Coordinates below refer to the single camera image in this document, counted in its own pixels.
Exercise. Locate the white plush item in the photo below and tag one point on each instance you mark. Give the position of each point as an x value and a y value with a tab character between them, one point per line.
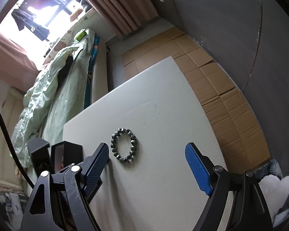
275	191

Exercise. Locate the bed with green sheet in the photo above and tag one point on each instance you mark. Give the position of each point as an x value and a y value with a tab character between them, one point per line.
74	92

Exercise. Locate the white foam board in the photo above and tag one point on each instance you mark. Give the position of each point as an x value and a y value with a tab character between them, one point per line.
156	190

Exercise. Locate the pink curtain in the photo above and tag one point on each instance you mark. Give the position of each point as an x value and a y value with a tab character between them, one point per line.
125	16
16	68

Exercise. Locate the flattened cardboard sheets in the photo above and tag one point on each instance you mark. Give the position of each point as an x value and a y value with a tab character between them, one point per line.
237	130

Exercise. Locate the green box on bed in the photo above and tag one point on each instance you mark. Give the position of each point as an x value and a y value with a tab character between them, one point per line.
80	35

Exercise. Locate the black jewelry box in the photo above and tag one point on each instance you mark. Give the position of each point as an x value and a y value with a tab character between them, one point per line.
65	153

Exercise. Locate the patterned pillow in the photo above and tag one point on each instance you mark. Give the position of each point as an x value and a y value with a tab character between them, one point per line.
63	41

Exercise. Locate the hanging dark clothes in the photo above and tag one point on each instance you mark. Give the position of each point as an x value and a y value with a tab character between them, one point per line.
38	15

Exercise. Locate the pink curtain left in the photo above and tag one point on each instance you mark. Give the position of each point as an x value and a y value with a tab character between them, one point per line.
16	68

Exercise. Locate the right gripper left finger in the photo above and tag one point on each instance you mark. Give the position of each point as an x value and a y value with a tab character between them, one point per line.
92	168

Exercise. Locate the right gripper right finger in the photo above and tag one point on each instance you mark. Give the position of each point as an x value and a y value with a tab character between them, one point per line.
202	169

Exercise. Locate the light green quilt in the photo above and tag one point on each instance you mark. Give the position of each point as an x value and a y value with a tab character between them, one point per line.
36	102

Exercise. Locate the pink curtain right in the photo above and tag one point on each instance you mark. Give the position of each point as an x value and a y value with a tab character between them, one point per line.
125	16

